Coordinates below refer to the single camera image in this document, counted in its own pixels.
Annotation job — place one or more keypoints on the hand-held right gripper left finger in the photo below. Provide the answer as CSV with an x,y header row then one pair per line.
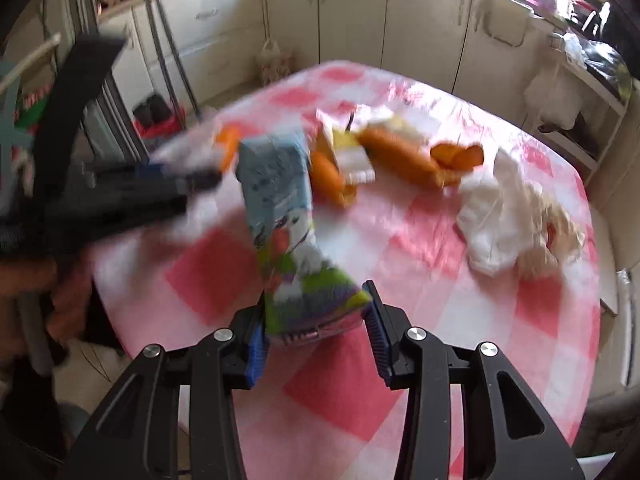
x,y
255,360

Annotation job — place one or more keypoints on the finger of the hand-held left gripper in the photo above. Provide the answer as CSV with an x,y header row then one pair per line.
x,y
165,176
145,212

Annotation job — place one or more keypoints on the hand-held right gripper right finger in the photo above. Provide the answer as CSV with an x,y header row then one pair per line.
x,y
375,341

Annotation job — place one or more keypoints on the colourful snack bag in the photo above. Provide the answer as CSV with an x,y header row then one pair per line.
x,y
280,195

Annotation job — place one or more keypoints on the large orange peel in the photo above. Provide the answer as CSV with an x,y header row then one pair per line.
x,y
400,157

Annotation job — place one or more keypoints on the person's left hand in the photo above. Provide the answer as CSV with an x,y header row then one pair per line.
x,y
65,295

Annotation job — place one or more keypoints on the pink checked tablecloth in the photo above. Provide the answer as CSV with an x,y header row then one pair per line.
x,y
350,395

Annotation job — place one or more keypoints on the black shoes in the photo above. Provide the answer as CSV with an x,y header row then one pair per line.
x,y
150,109

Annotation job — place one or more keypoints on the small orange peel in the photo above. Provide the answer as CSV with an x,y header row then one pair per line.
x,y
229,147

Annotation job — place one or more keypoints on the white woven basket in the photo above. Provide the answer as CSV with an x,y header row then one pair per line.
x,y
275,62

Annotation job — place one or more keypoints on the crumpled white plastic bag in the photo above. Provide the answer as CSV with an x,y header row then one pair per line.
x,y
495,225

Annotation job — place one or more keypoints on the yellow white small carton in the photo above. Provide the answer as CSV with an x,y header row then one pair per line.
x,y
350,155

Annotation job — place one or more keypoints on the curled orange peel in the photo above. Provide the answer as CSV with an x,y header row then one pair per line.
x,y
457,156

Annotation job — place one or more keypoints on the cream kitchen cabinets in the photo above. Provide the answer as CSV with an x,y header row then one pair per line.
x,y
350,20

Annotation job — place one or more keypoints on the white hanging plastic bag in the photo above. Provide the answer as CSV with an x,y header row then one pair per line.
x,y
555,95

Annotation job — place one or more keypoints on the white shelf rack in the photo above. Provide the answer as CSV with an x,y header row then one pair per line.
x,y
595,110

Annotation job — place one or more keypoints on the white towel holder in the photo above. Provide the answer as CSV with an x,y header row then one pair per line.
x,y
502,20

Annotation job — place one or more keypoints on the clear bag of greens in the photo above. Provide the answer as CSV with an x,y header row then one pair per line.
x,y
595,55

